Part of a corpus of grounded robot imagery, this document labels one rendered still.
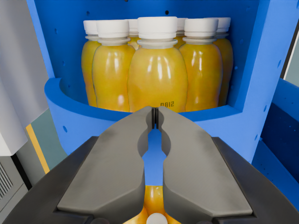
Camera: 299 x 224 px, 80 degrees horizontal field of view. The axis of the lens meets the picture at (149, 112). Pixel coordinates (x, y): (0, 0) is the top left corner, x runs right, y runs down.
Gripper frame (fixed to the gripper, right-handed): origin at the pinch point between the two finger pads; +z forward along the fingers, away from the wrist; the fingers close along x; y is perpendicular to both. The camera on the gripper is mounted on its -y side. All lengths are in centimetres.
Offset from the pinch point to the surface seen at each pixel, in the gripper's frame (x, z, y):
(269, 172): 59, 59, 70
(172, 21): 1.5, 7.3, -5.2
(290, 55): 83, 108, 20
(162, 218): 1.0, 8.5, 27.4
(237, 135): 6.9, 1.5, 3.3
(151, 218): -1.1, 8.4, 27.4
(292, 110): 48, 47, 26
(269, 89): 9.6, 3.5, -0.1
